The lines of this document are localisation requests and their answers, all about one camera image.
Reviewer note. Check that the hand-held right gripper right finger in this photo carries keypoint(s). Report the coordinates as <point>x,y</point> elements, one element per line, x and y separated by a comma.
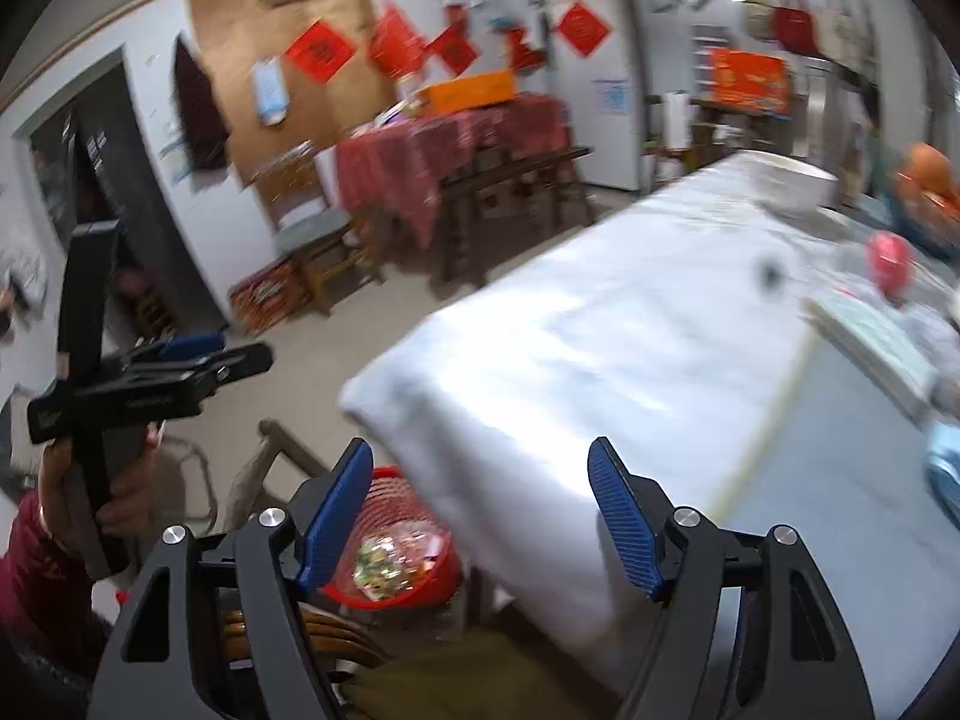
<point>626,525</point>

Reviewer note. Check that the curved wooden chair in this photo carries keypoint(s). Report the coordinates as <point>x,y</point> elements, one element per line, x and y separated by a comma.
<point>255,480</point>

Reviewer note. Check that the dark wooden bench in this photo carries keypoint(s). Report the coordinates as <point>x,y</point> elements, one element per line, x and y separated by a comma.
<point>510,187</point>

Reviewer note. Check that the small red diamond poster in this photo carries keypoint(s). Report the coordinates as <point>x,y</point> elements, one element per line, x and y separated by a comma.
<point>454,50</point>

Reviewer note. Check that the red plastic basket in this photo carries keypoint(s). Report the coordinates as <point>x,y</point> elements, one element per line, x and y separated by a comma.
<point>435,577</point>

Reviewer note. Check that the red cardboard carton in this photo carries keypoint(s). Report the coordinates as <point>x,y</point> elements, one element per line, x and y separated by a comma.
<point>270,296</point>

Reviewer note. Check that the dark hanging coat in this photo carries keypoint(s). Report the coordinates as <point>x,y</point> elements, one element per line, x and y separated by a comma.
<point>201,112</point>

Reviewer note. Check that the brown wooden board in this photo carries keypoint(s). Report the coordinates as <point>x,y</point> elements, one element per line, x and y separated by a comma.
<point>225,52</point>

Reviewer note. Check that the wooden chair grey seat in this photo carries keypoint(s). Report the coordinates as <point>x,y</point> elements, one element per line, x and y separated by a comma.
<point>315,232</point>

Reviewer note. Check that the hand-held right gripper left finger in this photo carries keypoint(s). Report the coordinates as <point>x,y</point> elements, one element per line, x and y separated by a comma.
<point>337,517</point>

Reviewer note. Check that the beige hanging bag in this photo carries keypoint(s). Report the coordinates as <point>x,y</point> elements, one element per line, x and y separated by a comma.
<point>757,15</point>

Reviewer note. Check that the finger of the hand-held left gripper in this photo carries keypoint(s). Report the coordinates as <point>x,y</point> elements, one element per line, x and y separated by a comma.
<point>240,366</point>
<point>191,346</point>

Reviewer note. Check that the white tote bag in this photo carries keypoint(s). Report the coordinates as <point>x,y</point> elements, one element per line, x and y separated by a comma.
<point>838,30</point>

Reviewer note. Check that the person's olive trousers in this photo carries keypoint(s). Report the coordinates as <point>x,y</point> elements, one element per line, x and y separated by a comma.
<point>487,679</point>

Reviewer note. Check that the large red diamond poster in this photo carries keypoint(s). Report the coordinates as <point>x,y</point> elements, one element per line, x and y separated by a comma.
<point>321,51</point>

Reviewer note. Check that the red handbag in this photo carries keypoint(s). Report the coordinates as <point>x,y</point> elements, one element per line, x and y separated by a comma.
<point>795,26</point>

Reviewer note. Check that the red plastic bag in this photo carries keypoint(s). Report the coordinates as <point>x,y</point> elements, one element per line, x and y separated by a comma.
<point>396,41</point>

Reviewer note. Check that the red diamond fridge poster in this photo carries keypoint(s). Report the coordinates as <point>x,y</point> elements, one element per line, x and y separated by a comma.
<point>583,30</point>

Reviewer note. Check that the steel thermos bottle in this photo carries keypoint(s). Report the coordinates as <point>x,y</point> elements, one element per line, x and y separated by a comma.
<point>825,120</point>

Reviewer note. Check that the white refrigerator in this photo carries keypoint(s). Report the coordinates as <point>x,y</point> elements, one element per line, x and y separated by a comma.
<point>592,120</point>

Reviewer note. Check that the table with red cloth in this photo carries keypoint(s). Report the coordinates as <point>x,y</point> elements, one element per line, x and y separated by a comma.
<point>390,165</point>

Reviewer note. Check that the orange red gift box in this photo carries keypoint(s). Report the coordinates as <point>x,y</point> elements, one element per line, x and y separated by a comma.
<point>750,81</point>

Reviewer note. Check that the red pompom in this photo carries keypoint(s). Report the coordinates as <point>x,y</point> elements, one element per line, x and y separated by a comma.
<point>890,262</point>

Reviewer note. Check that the person's left hand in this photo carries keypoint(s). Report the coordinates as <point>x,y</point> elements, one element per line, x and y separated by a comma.
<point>139,476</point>

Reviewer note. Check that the red hanging pouch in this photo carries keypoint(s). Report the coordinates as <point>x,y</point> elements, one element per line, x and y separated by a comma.
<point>527,51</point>

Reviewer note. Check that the blue face mask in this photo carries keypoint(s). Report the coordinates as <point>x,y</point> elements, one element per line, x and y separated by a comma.
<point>946,472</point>

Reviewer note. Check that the blue glass fruit bowl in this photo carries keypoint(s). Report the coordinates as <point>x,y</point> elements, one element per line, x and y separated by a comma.
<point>930,229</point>

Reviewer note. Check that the large orange fruit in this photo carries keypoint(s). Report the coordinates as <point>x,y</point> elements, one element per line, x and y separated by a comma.
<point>934,169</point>

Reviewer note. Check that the blue fridge sticker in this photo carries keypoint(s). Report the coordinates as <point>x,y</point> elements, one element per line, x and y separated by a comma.
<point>613,97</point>

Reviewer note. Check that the white ceramic bowl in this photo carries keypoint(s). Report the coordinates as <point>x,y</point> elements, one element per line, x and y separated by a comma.
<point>795,184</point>

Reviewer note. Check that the long orange box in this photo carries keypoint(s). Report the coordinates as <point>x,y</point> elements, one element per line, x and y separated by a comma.
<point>469,90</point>

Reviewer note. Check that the white wall rack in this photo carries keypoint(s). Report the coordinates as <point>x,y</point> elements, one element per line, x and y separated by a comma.
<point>709,52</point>

